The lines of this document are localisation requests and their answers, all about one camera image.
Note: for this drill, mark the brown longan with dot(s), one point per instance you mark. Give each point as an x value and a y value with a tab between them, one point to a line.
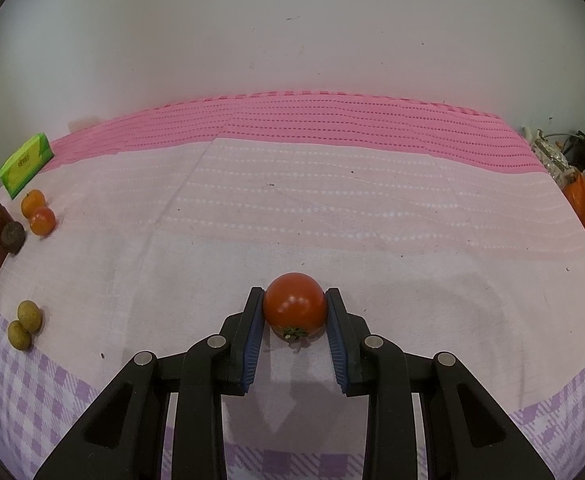
19	337
29	313

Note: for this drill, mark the crinkled silver foil packet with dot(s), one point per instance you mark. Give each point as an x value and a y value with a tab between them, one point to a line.
552	160

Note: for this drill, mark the red tomato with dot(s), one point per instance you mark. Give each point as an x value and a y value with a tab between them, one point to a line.
42	222
295	305

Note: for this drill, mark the pink and purple checked tablecloth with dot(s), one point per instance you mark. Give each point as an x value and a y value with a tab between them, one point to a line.
372	220

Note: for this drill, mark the orange mandarin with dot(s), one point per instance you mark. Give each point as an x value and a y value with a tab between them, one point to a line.
31	201

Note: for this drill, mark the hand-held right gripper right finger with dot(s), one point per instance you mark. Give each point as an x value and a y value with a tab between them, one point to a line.
336	345

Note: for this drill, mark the pink foam mat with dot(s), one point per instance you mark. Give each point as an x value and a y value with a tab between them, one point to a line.
322	120

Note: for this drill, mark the green tissue box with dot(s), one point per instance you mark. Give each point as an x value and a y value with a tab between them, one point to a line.
22	167

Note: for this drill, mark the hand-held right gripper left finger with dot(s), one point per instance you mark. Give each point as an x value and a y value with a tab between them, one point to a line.
252	345

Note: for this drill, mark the dark purple passion fruit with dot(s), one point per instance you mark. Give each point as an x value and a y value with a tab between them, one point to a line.
12	239

